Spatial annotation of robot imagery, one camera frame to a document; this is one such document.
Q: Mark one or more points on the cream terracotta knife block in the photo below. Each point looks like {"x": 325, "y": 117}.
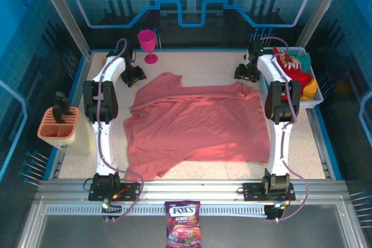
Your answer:
{"x": 81, "y": 134}

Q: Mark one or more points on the white plastic basket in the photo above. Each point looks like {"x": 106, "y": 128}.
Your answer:
{"x": 312, "y": 101}

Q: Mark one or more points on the teal cloth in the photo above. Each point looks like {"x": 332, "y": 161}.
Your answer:
{"x": 303, "y": 60}

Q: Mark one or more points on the red cloth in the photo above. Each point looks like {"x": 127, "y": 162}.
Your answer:
{"x": 302, "y": 79}

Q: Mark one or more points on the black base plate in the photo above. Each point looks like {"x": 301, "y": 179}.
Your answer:
{"x": 130, "y": 192}
{"x": 253, "y": 191}

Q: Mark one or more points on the purple Fox's candy bag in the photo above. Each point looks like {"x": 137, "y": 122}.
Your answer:
{"x": 182, "y": 224}

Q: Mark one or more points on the pink t-shirt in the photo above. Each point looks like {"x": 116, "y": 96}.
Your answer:
{"x": 197, "y": 126}

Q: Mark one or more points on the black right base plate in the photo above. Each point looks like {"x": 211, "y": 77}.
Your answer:
{"x": 253, "y": 191}

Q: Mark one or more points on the aluminium mounting rail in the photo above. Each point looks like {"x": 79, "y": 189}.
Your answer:
{"x": 189, "y": 190}

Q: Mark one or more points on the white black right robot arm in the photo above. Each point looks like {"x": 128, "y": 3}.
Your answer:
{"x": 277, "y": 149}

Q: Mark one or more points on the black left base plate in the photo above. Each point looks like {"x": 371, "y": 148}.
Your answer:
{"x": 130, "y": 192}

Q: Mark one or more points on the magenta plastic goblet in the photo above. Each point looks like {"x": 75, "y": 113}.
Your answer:
{"x": 146, "y": 40}

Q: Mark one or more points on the yellow cloth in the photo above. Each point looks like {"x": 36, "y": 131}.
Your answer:
{"x": 311, "y": 91}

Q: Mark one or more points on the aluminium frame post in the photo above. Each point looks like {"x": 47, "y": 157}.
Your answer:
{"x": 319, "y": 7}
{"x": 62, "y": 12}

